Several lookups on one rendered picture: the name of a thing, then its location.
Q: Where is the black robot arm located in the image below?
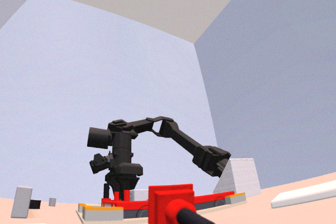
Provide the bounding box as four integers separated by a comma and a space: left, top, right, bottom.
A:
87, 116, 231, 178

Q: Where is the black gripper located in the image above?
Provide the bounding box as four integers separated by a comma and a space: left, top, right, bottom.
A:
105, 148, 143, 201

